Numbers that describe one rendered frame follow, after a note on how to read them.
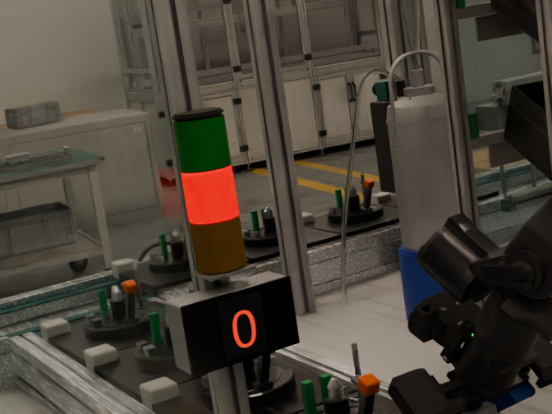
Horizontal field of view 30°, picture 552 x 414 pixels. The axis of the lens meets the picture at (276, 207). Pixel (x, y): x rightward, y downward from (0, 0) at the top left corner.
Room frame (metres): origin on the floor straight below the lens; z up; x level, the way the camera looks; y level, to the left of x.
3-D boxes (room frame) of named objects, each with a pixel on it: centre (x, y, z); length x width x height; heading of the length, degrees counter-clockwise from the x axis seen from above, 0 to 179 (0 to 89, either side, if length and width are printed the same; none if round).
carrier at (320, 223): (2.52, -0.19, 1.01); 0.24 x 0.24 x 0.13; 29
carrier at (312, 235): (2.40, 0.02, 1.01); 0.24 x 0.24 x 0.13; 29
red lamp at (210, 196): (0.99, 0.06, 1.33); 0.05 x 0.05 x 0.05
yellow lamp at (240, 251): (0.99, 0.06, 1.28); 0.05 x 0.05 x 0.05
